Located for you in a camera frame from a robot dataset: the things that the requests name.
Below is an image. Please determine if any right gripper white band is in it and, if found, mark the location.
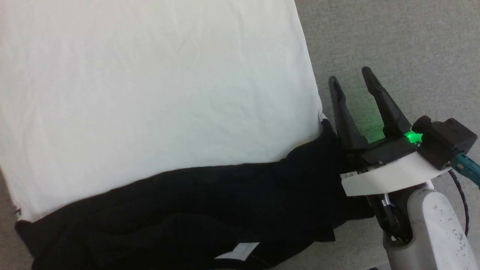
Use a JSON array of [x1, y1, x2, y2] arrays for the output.
[[328, 67, 453, 197]]

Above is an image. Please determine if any white and black garment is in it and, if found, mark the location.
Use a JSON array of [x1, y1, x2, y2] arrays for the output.
[[0, 0, 375, 270]]

